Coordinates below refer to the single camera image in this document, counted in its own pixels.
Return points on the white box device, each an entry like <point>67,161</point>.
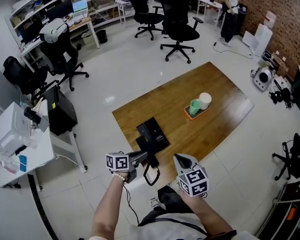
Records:
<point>11,129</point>

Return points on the black telephone handset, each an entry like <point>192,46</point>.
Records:
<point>150,156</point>

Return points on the person's left forearm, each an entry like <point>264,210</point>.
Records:
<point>107,209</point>

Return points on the white cylindrical cup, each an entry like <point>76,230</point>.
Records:
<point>205,100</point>

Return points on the white flat boards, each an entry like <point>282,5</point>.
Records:
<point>261,37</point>

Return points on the black mesh office chair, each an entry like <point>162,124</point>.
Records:
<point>142,11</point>

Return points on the dark computer monitor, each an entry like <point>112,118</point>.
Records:
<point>31,30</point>

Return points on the orange tray with green mat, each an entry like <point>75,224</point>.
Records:
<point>202,112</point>

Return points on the black telephone base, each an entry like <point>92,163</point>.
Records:
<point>156,134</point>

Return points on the small white table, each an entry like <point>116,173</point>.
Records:
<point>210,2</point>

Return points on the person's white shoe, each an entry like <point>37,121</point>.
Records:
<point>155,203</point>

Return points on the person's black trousers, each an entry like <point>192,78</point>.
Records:
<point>172,201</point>

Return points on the green faceted cup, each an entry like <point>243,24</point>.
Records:
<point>195,107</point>

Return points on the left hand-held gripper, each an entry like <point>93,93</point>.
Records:
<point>117,162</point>

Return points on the black equipment cart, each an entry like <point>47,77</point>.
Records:
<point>287,209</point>

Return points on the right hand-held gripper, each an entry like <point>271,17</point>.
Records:
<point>193,181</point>

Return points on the large black office chair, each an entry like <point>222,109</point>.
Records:
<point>176,21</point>

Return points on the wooden top white desk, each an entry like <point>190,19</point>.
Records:
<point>82,24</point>

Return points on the black office chair with clothes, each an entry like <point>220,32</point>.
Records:
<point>22,76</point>

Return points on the black computer tower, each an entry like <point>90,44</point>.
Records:
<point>61,111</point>

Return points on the black chair with white jacket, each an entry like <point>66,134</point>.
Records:
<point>62,54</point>

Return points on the black computer monitor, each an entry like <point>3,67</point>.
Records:
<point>58,10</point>

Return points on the grey round appliance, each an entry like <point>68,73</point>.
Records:
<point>263,79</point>

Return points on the open laptop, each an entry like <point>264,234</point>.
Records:
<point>80,7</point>

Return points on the blue packet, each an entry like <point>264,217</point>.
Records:
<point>23,162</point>

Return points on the person's white shirt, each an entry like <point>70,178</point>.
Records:
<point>170,229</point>

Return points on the pink packet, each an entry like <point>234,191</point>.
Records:
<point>10,166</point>

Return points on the black waste bin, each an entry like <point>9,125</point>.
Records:
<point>101,36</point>

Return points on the black microscope camera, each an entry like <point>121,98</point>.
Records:
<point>36,116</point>

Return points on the person's right forearm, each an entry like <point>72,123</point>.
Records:
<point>202,209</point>

